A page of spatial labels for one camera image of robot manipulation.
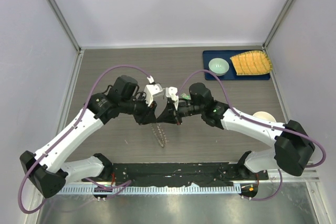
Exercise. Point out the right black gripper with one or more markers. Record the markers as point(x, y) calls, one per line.
point(169, 115)

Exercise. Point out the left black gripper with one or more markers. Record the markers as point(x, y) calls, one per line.
point(148, 116)

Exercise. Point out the metal disc with keyrings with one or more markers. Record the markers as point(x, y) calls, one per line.
point(159, 134)

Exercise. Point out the key with green tag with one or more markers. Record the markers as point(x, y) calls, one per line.
point(185, 96)

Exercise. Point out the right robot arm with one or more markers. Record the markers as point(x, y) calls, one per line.
point(289, 149)

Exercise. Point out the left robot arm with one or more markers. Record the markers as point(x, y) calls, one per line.
point(47, 168)

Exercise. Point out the pale green bowl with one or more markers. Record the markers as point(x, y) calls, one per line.
point(218, 66)

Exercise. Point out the blue tray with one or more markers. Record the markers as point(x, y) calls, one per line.
point(231, 74)

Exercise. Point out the cream bowl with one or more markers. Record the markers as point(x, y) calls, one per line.
point(264, 116)

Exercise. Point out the yellow woven cloth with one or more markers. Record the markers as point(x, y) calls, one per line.
point(252, 63)

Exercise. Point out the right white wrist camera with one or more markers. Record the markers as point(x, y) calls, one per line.
point(171, 93)

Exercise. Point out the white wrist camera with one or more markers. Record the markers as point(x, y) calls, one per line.
point(152, 91)
point(171, 93)

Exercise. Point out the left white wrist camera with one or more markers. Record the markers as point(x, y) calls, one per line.
point(152, 91)

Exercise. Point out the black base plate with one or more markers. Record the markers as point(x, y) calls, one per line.
point(179, 174)

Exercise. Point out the white cable duct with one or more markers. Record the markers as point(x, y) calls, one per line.
point(88, 189)

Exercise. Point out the left aluminium frame rail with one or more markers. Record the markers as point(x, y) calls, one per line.
point(75, 68)

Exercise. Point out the right aluminium frame rail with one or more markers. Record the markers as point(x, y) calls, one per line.
point(285, 10)

